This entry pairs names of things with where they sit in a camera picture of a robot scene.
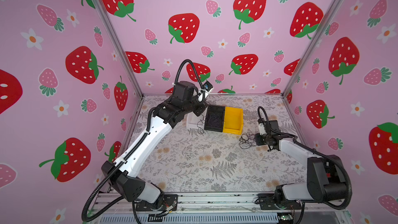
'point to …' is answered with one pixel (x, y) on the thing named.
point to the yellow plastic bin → (233, 120)
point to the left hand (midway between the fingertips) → (205, 97)
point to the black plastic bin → (215, 109)
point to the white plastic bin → (190, 120)
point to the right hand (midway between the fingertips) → (257, 137)
